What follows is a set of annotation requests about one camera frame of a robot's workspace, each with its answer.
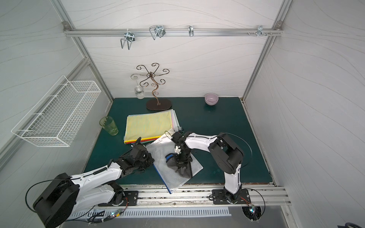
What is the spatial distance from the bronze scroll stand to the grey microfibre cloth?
43 centimetres

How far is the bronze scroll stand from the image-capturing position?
35.4 inches

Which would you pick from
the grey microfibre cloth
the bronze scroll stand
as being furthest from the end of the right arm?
the bronze scroll stand

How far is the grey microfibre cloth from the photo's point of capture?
0.81 meters

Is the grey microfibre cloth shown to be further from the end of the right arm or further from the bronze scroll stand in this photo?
the bronze scroll stand
